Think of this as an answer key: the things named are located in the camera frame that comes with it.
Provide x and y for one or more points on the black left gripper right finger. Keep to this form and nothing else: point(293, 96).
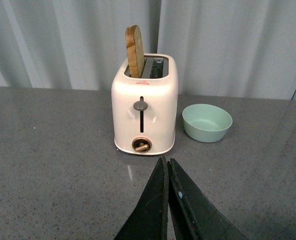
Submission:
point(194, 217)

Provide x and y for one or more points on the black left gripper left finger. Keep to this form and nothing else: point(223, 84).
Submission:
point(149, 219)

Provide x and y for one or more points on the green bowl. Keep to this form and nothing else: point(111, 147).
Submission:
point(206, 123)

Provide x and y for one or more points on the cream white toaster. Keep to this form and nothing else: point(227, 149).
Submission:
point(144, 109)

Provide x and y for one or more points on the toasted bread slice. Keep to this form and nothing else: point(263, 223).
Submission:
point(135, 51)

